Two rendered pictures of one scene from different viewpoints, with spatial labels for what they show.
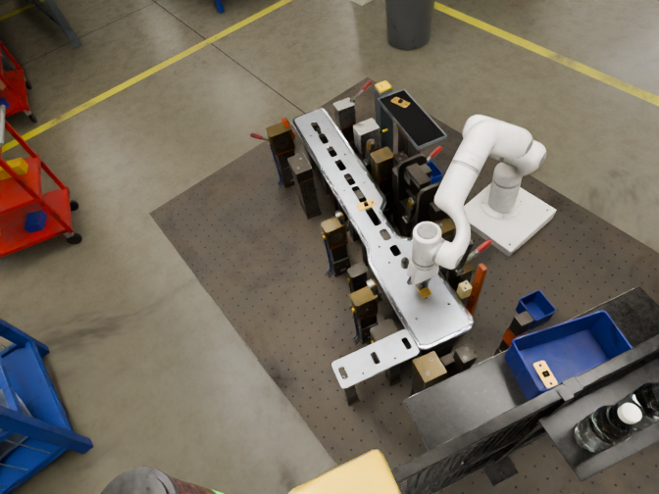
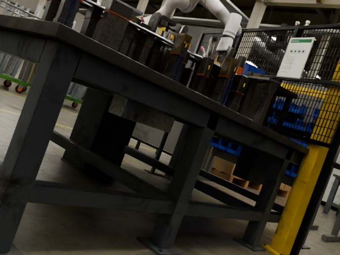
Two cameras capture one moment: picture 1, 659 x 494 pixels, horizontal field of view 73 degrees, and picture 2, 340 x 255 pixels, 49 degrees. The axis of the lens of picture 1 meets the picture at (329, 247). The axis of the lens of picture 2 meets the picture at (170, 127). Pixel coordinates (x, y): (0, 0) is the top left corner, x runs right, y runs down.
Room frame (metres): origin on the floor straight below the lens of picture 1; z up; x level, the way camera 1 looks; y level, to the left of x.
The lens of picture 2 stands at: (1.68, 2.00, 0.55)
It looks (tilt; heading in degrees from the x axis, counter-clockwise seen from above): 1 degrees down; 251
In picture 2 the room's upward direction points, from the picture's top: 20 degrees clockwise
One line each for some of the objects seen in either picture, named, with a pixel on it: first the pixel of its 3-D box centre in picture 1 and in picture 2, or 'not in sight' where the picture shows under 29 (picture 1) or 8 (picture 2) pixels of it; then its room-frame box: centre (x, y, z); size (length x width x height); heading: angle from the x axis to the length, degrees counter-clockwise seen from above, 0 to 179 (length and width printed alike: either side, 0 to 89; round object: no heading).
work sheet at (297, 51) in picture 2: not in sight; (295, 57); (0.18, -0.32, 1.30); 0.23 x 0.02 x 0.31; 103
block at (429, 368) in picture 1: (426, 383); (251, 100); (0.45, -0.23, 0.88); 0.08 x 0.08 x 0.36; 13
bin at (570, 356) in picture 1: (567, 357); (243, 75); (0.38, -0.63, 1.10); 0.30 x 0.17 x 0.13; 95
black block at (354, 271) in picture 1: (356, 289); (201, 82); (0.89, -0.07, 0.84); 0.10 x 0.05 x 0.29; 103
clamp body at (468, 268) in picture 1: (460, 288); not in sight; (0.79, -0.47, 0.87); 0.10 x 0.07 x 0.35; 103
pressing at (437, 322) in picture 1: (362, 203); (157, 38); (1.22, -0.18, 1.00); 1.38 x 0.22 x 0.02; 13
